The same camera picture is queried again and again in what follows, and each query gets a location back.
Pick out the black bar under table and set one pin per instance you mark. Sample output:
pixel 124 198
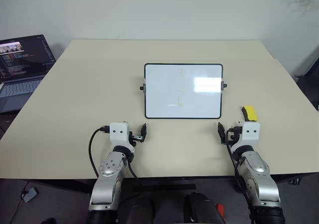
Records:
pixel 164 185

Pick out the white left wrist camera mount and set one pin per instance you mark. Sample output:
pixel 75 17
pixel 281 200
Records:
pixel 119 134

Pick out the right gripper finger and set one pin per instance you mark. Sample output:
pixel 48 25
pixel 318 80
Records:
pixel 221 133

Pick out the yellow and black eraser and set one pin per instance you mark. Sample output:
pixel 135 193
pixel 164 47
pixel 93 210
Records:
pixel 250 113

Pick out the black framed whiteboard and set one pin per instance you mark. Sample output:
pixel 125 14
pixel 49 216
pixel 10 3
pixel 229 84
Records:
pixel 162 92

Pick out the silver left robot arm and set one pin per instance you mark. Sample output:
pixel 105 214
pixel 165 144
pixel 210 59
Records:
pixel 109 166

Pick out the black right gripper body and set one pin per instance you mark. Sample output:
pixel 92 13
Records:
pixel 234 134

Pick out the grey power adapter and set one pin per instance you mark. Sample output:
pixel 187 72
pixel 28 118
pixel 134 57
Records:
pixel 30 194

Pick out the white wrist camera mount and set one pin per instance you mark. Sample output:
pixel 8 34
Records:
pixel 250 133
pixel 119 134

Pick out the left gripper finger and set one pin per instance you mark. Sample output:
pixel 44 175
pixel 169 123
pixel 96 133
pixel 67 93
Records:
pixel 143 130

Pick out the red plastic part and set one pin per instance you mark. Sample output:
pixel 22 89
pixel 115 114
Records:
pixel 220 210

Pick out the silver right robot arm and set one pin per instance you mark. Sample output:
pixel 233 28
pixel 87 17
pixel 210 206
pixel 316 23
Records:
pixel 259 174

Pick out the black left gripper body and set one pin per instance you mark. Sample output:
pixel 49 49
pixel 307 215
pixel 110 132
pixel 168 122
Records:
pixel 136 138

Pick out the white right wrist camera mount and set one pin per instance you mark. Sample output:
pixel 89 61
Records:
pixel 250 133

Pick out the dark rounded shape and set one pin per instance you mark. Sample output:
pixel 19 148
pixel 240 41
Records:
pixel 202 209

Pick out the black caster wheel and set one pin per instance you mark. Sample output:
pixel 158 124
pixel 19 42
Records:
pixel 295 181

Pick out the open grey laptop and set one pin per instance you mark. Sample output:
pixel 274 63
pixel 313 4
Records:
pixel 22 59

